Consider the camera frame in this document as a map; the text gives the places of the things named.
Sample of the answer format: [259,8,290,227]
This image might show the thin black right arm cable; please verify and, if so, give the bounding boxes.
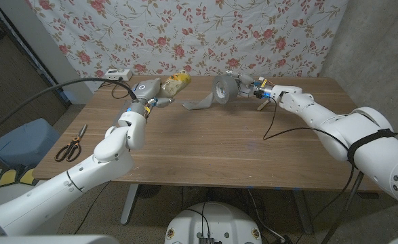
[262,96,357,244]

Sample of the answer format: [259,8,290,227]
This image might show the floral backdrop cloth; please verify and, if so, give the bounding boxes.
[25,0,351,94]

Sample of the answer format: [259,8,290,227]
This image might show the plastic drink bottle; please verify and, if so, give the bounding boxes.
[159,69,192,98]

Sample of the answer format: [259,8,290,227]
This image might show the black orange handled scissors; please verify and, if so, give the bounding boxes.
[54,123,88,163]

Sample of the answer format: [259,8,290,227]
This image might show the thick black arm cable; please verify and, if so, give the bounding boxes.
[0,77,138,140]
[320,171,365,244]

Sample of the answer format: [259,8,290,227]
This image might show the blue plastic bin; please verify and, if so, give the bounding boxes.
[0,117,61,167]

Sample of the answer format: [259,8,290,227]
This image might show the black power strip cable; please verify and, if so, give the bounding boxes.
[98,77,132,100]

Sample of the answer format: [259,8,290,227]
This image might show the small wooden maraca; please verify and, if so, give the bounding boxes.
[256,99,271,112]

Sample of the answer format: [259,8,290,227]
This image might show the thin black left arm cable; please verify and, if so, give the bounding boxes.
[73,181,111,235]

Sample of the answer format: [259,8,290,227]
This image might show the grey metal table leg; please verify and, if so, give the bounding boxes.
[292,189,314,235]
[120,184,140,226]

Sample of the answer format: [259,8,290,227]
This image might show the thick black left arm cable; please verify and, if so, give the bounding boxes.
[0,77,138,140]

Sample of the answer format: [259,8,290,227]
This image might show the grey duct tape roll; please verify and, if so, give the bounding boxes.
[181,74,239,111]

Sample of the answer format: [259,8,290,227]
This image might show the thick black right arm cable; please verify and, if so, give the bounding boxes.
[320,171,365,244]

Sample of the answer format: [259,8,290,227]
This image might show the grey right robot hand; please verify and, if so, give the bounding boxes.
[226,70,275,100]

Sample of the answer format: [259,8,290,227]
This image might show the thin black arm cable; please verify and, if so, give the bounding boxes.
[262,96,357,244]
[73,181,111,235]

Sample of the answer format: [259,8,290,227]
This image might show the white power strip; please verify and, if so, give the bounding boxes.
[104,68,134,82]

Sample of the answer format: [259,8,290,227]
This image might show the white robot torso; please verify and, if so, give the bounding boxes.
[164,201,263,244]

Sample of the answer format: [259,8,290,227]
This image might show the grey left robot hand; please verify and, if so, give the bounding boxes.
[127,77,176,118]

